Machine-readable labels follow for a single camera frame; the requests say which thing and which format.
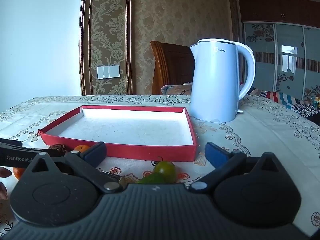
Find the green lime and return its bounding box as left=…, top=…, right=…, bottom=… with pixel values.
left=137, top=174, right=173, bottom=184

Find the brown plush blanket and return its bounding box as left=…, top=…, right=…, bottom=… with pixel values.
left=161, top=82, right=193, bottom=96

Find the striped cloth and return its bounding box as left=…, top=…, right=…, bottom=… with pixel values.
left=250, top=87, right=298, bottom=109

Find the red cardboard tray box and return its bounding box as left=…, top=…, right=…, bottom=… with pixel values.
left=38, top=106, right=198, bottom=162

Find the white electric kettle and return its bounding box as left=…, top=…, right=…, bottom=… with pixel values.
left=189, top=38, right=256, bottom=123

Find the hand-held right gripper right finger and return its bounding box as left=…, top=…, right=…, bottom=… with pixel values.
left=189, top=142, right=285, bottom=193

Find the dark wooden upper cabinet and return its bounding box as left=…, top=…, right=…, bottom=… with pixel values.
left=239, top=0, right=320, bottom=23

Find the floral sliding door wardrobe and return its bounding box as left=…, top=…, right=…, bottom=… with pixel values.
left=244, top=22, right=320, bottom=100

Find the dark patterned cloth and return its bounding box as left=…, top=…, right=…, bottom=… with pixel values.
left=291, top=100, right=320, bottom=127

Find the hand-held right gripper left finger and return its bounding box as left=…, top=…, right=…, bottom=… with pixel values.
left=25, top=141, right=121, bottom=194

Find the green tomato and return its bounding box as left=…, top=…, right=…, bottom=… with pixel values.
left=153, top=159, right=176, bottom=182

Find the white wall light switch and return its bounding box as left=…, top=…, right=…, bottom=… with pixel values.
left=97, top=65, right=120, bottom=80

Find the person's left hand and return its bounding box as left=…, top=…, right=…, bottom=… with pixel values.
left=0, top=167, right=12, bottom=201

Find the dark water chestnut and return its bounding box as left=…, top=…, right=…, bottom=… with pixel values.
left=48, top=144, right=67, bottom=157

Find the mandarin orange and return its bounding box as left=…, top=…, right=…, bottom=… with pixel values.
left=13, top=167, right=26, bottom=180
left=73, top=144, right=94, bottom=153

